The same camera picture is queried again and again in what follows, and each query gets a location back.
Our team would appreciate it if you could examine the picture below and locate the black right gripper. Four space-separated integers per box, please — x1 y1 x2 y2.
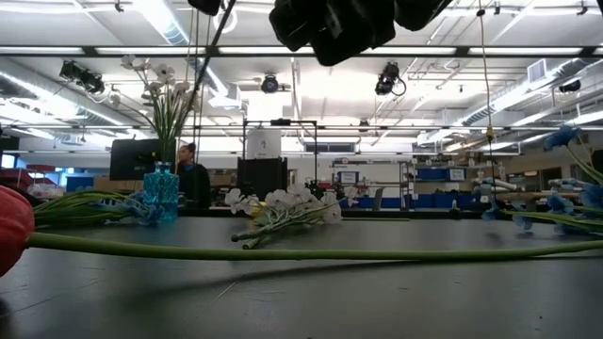
268 0 397 67

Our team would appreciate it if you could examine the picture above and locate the white artificial flower bunch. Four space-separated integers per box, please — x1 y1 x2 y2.
223 183 359 250
120 54 202 164

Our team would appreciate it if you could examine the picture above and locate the blue artificial flower bunch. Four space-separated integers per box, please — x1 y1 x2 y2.
32 188 165 227
480 124 603 236

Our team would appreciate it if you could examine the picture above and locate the red artificial tulip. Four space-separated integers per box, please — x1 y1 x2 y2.
0 185 603 279

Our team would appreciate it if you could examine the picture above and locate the teal cut-glass vase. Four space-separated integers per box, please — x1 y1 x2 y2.
142 161 181 222

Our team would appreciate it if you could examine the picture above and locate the black ceiling-mounted device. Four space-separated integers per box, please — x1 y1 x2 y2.
58 59 106 95

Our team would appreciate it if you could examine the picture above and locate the blue labelled shelf bin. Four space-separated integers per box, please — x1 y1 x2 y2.
416 168 467 183

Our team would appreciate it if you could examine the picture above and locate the black monitor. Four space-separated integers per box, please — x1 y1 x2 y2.
109 138 177 181

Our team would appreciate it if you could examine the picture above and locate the person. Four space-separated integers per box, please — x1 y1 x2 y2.
175 142 212 209

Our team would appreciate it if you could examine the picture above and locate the black screen panel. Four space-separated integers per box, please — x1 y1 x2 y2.
236 156 289 202

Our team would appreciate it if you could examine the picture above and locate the brown cardboard box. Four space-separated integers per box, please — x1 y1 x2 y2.
92 176 145 193

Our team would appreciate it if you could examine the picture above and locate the blue storage bin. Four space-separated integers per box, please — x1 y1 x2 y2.
65 176 94 193

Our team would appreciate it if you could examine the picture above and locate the wooden background table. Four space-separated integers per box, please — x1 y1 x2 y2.
494 190 583 200

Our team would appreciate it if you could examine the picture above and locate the white hanging ring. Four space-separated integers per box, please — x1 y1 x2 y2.
212 11 236 35

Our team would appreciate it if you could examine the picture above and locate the black ceiling camera with cable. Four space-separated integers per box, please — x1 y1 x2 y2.
374 60 408 98

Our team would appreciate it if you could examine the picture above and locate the round black ceiling camera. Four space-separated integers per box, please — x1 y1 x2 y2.
260 73 281 95

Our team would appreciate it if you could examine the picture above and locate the black metal frame rig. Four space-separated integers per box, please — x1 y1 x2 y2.
241 118 318 208

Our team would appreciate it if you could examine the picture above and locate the hanging black cable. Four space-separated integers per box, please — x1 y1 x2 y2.
191 0 201 208

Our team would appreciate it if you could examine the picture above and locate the hanging cable with yellow connector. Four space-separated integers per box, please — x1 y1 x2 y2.
478 0 497 178

